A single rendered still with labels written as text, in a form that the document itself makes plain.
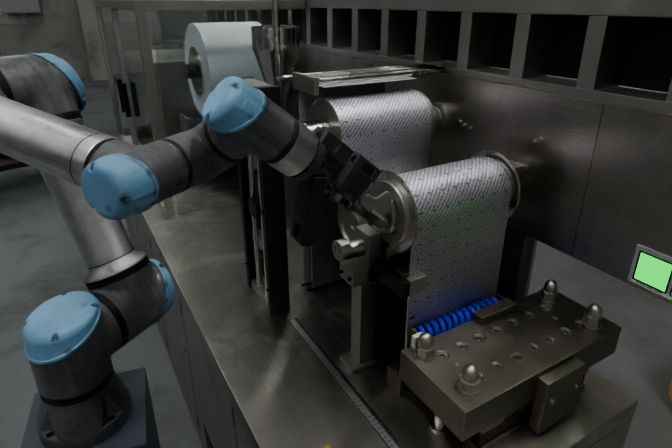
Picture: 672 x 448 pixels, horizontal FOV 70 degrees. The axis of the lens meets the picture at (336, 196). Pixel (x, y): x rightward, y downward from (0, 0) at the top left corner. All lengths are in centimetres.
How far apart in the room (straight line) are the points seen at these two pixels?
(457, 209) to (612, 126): 29
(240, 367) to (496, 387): 51
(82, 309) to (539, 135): 88
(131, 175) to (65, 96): 40
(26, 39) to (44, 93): 1136
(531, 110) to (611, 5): 23
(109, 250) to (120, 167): 39
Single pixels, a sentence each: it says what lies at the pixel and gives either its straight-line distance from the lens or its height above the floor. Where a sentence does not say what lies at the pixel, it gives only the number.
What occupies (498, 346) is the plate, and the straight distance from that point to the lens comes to 94.
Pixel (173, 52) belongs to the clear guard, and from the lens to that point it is 164.
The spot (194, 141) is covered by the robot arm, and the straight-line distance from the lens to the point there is 67.
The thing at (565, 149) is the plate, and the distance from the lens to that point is 99.
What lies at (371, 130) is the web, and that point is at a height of 135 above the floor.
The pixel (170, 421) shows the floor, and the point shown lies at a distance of 227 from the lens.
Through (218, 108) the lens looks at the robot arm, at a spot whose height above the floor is 148.
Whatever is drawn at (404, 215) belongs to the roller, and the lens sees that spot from 81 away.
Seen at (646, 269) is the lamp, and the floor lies 118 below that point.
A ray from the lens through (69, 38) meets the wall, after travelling 1218.
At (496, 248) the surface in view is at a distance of 100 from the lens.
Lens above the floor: 160
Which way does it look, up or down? 22 degrees down
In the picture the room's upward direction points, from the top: straight up
